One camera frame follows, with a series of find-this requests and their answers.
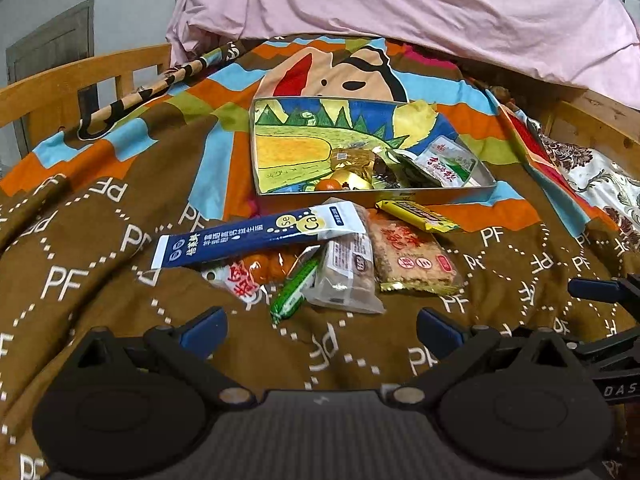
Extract silver metal tray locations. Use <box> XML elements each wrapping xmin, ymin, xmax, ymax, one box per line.
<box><xmin>249</xmin><ymin>96</ymin><xmax>497</xmax><ymax>206</ymax></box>

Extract white floral satin cloth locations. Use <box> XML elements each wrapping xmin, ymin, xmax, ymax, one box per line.
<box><xmin>525</xmin><ymin>120</ymin><xmax>640</xmax><ymax>241</ymax></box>

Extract wooden slatted bed rail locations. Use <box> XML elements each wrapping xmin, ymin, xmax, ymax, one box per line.
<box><xmin>0</xmin><ymin>44</ymin><xmax>173</xmax><ymax>171</ymax></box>

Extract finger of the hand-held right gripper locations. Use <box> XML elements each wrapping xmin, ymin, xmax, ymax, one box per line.
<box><xmin>567</xmin><ymin>327</ymin><xmax>640</xmax><ymax>376</ymax></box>
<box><xmin>567</xmin><ymin>274</ymin><xmax>640</xmax><ymax>307</ymax></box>

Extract dinosaur drawing paper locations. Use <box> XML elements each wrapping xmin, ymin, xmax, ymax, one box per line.
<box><xmin>252</xmin><ymin>99</ymin><xmax>471</xmax><ymax>193</ymax></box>

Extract golden foil packet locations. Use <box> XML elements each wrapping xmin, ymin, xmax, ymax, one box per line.
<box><xmin>327</xmin><ymin>169</ymin><xmax>373</xmax><ymax>192</ymax></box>

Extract orange snack clear packet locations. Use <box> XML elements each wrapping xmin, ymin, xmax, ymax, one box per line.
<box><xmin>200</xmin><ymin>247</ymin><xmax>301</xmax><ymax>311</ymax></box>

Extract pink bedsheet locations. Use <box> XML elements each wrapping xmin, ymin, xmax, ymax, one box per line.
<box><xmin>165</xmin><ymin>0</ymin><xmax>640</xmax><ymax>111</ymax></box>

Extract yellow green candy packet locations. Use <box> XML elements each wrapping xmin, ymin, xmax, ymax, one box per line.
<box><xmin>375</xmin><ymin>200</ymin><xmax>463</xmax><ymax>233</ymax></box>

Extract rice cracker packet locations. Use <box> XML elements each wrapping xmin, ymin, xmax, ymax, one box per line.
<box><xmin>367</xmin><ymin>210</ymin><xmax>466</xmax><ymax>296</ymax></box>

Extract wooden bed panel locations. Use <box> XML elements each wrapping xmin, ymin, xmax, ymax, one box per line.
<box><xmin>542</xmin><ymin>87</ymin><xmax>640</xmax><ymax>161</ymax></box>

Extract green sausage stick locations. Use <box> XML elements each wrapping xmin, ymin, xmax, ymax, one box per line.
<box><xmin>269</xmin><ymin>245</ymin><xmax>321</xmax><ymax>326</ymax></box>

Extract green white pickle packet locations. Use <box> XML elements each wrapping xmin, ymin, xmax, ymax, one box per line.
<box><xmin>412</xmin><ymin>136</ymin><xmax>478</xmax><ymax>188</ymax></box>

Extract dark snack clear packet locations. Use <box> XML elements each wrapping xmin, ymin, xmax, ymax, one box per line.
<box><xmin>372</xmin><ymin>152</ymin><xmax>416</xmax><ymax>189</ymax></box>

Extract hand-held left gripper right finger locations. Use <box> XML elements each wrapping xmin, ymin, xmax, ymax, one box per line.
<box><xmin>385</xmin><ymin>307</ymin><xmax>583</xmax><ymax>407</ymax></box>

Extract brown cake clear packet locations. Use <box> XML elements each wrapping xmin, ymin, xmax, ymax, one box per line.
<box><xmin>302</xmin><ymin>232</ymin><xmax>386</xmax><ymax>316</ymax></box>

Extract tan black patterned cloth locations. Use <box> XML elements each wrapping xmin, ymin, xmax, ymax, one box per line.
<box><xmin>77</xmin><ymin>42</ymin><xmax>243</xmax><ymax>141</ymax></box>

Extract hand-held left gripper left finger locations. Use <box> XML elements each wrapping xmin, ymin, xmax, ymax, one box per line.
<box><xmin>60</xmin><ymin>306</ymin><xmax>256</xmax><ymax>407</ymax></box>

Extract cartoon striped blanket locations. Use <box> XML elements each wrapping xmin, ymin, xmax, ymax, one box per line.
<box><xmin>0</xmin><ymin>35</ymin><xmax>616</xmax><ymax>241</ymax></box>

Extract brown blanket white letters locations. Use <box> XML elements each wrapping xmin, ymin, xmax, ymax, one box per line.
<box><xmin>0</xmin><ymin>170</ymin><xmax>640</xmax><ymax>480</ymax></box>

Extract blue long snack packet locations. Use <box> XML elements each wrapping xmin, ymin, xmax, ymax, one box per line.
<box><xmin>151</xmin><ymin>201</ymin><xmax>373</xmax><ymax>272</ymax></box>

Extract grey door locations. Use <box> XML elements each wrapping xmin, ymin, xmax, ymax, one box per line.
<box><xmin>5</xmin><ymin>0</ymin><xmax>96</xmax><ymax>146</ymax></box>

